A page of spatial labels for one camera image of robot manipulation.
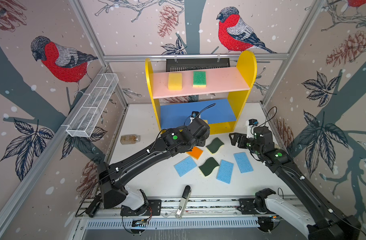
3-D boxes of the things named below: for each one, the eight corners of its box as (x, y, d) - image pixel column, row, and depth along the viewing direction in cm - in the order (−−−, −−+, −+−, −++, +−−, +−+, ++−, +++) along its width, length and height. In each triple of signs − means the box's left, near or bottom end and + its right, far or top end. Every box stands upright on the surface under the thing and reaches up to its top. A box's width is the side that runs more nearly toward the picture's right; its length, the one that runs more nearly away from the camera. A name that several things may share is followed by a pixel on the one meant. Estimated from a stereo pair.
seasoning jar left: (121, 146, 99) (118, 142, 95) (124, 138, 103) (121, 134, 99) (138, 146, 99) (136, 142, 95) (140, 138, 103) (138, 134, 99)
